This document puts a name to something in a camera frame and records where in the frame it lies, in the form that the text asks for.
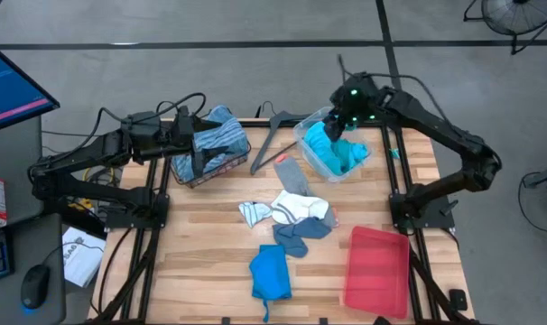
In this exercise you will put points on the clear plastic container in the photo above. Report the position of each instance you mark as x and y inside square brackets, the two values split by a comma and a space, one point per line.
[303, 144]

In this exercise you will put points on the dark blue sock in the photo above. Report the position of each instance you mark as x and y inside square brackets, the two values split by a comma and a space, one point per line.
[291, 244]
[312, 228]

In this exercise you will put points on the computer monitor blue screen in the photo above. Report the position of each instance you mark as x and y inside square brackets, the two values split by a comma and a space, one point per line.
[7, 90]

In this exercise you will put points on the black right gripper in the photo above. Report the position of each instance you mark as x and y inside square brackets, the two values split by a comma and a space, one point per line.
[359, 101]

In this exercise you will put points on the bright blue knit garment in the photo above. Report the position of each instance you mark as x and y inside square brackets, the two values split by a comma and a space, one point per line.
[269, 275]

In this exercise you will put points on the white blue-striped sock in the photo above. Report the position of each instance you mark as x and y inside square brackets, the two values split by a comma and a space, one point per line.
[254, 212]

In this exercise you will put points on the blue striped towel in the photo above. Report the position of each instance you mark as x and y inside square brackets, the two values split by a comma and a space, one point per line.
[219, 135]

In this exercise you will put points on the grey desk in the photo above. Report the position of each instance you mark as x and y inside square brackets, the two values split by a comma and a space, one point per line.
[12, 180]

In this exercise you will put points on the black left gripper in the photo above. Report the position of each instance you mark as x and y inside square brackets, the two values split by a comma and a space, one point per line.
[183, 128]

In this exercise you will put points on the pink woven shirt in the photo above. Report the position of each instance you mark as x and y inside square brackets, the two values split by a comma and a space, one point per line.
[228, 168]

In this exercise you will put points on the small black block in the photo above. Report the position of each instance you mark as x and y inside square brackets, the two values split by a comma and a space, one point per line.
[457, 299]

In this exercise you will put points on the black floor fan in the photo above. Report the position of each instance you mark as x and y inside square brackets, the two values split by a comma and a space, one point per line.
[517, 13]

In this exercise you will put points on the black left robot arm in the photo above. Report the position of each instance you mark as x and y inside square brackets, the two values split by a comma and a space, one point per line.
[75, 153]

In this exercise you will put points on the red plastic bin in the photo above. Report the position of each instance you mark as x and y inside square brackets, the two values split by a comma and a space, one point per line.
[377, 271]

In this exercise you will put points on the grey clothes hanger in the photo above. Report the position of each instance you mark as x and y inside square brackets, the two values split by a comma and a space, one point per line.
[267, 140]

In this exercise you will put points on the black computer mouse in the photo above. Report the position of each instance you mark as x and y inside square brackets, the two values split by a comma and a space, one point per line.
[34, 286]

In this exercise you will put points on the white grey-striped sock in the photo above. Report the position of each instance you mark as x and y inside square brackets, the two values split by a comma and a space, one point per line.
[300, 205]

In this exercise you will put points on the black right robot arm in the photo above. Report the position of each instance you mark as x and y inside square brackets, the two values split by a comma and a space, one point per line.
[436, 131]

